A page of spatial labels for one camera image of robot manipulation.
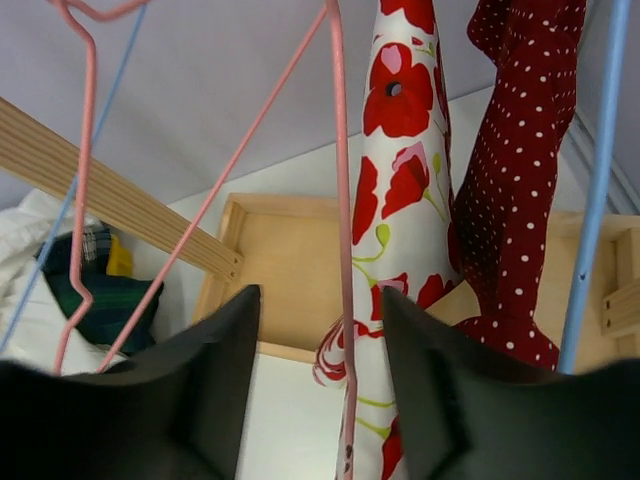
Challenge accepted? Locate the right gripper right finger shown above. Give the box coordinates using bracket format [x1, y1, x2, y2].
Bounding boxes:
[383, 288, 639, 479]

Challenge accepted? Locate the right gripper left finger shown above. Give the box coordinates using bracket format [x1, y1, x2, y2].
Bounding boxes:
[1, 285, 261, 479]

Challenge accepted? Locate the dark green plaid skirt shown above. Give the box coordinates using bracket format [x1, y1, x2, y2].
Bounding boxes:
[41, 225, 151, 347]

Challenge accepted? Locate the white red floral skirt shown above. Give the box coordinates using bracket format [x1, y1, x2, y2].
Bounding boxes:
[335, 1, 462, 479]

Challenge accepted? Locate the blue hanger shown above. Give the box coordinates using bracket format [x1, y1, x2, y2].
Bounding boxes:
[557, 0, 631, 374]
[1, 3, 147, 353]

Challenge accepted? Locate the pink hanger with floral skirt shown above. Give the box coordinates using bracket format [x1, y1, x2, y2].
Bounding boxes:
[98, 0, 357, 479]

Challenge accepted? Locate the navy white plaid skirt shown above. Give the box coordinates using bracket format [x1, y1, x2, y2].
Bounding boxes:
[82, 227, 110, 263]

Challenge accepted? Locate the red polka dot skirt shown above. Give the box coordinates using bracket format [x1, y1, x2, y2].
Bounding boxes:
[454, 0, 587, 370]

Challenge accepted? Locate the pink hanger with white dress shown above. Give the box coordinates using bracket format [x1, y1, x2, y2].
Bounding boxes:
[52, 1, 148, 374]

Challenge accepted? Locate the wooden clothes rack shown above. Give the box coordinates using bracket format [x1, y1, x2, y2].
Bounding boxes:
[1, 102, 639, 371]

